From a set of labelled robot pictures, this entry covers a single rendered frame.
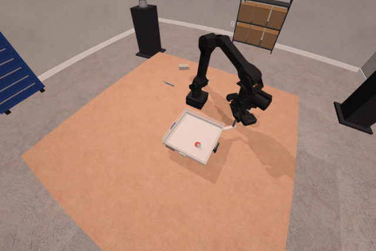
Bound small beige block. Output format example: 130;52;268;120
179;63;189;70

